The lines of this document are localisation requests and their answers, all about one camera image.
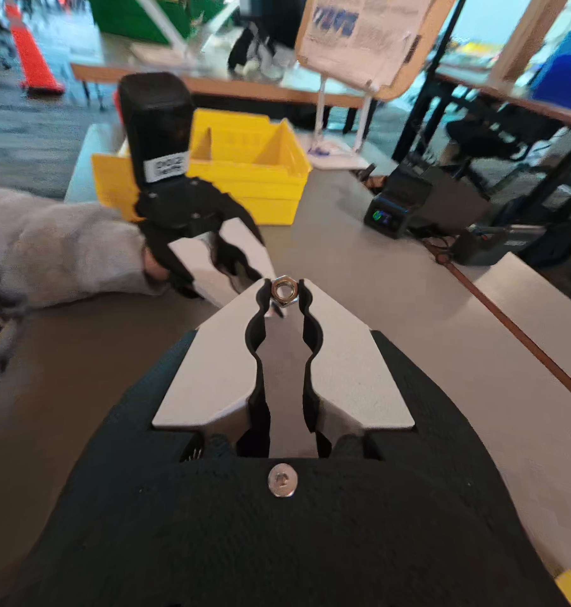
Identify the grey box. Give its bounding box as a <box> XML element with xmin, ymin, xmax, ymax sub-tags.
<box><xmin>423</xmin><ymin>166</ymin><xmax>490</xmax><ymax>235</ymax></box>

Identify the black charging dock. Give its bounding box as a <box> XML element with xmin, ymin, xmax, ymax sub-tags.
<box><xmin>454</xmin><ymin>225</ymin><xmax>552</xmax><ymax>266</ymax></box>

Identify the printed instruction sheet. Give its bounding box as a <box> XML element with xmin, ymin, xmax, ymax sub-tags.
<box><xmin>297</xmin><ymin>0</ymin><xmax>433</xmax><ymax>88</ymax></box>

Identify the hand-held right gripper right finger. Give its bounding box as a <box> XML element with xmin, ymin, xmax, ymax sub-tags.
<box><xmin>299</xmin><ymin>278</ymin><xmax>415</xmax><ymax>458</ymax></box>

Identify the orange floor strip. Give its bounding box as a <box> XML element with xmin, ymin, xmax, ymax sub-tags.
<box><xmin>6</xmin><ymin>0</ymin><xmax>65</xmax><ymax>95</ymax></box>

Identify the person's left hand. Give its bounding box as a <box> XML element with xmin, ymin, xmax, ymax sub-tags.
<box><xmin>142</xmin><ymin>247</ymin><xmax>172</xmax><ymax>285</ymax></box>

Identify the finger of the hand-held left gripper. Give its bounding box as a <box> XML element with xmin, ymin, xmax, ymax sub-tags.
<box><xmin>213</xmin><ymin>217</ymin><xmax>278</xmax><ymax>294</ymax></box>
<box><xmin>168</xmin><ymin>235</ymin><xmax>243</xmax><ymax>309</ymax></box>

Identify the black cable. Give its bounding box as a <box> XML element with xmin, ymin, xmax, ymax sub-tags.
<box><xmin>421</xmin><ymin>235</ymin><xmax>457</xmax><ymax>266</ymax></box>

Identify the wooden document stand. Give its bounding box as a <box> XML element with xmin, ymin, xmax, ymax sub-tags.
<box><xmin>294</xmin><ymin>0</ymin><xmax>457</xmax><ymax>171</ymax></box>

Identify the black and white tool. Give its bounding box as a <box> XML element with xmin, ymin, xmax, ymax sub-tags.
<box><xmin>228</xmin><ymin>24</ymin><xmax>298</xmax><ymax>79</ymax></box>

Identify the wooden table with black legs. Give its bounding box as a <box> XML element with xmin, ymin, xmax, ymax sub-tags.
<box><xmin>392</xmin><ymin>62</ymin><xmax>571</xmax><ymax>224</ymax></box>

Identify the pale wooden post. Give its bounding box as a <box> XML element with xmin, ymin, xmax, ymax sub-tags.
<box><xmin>487</xmin><ymin>0</ymin><xmax>568</xmax><ymax>86</ymax></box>

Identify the black light stand pole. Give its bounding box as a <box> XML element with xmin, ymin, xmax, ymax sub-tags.
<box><xmin>392</xmin><ymin>0</ymin><xmax>466</xmax><ymax>162</ymax></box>

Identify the yellow bin with yellow dividers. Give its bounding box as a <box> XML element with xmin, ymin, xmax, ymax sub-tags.
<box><xmin>91</xmin><ymin>108</ymin><xmax>312</xmax><ymax>226</ymax></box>

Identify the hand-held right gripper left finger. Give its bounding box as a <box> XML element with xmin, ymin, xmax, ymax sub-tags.
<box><xmin>152</xmin><ymin>278</ymin><xmax>272</xmax><ymax>457</ymax></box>

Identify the tall blue plastic crate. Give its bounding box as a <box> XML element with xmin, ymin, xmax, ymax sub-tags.
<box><xmin>530</xmin><ymin>16</ymin><xmax>571</xmax><ymax>112</ymax></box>

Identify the person's left forearm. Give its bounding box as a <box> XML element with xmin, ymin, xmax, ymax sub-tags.
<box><xmin>0</xmin><ymin>186</ymin><xmax>172</xmax><ymax>314</ymax></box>

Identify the black office chair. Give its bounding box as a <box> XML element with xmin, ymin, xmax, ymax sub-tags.
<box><xmin>444</xmin><ymin>102</ymin><xmax>552</xmax><ymax>190</ymax></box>

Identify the long wooden table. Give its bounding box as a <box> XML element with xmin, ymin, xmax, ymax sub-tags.
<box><xmin>70</xmin><ymin>33</ymin><xmax>376</xmax><ymax>110</ymax></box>

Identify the steel hex nut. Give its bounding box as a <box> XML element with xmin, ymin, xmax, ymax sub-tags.
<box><xmin>270</xmin><ymin>273</ymin><xmax>300</xmax><ymax>308</ymax></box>

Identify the black charger with display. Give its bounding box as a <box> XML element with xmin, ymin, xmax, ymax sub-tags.
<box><xmin>364</xmin><ymin>163</ymin><xmax>433</xmax><ymax>239</ymax></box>

